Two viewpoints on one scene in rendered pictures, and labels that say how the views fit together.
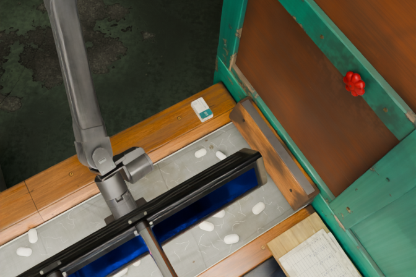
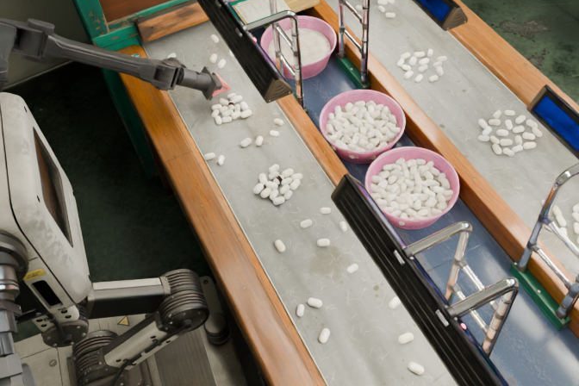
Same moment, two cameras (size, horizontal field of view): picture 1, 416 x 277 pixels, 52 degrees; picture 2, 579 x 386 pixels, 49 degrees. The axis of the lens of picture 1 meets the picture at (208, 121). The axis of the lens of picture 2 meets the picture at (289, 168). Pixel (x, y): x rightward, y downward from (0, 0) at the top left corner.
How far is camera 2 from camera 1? 1.66 m
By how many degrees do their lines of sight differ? 39
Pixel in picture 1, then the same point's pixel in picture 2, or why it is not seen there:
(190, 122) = not seen: hidden behind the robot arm
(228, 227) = (225, 55)
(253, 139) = (167, 25)
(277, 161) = (186, 10)
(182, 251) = (237, 77)
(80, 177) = (170, 128)
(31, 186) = (170, 157)
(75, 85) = (116, 55)
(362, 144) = not seen: outside the picture
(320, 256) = (251, 9)
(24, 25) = not seen: outside the picture
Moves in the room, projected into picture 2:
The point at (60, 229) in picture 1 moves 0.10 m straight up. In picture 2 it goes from (208, 143) to (202, 121)
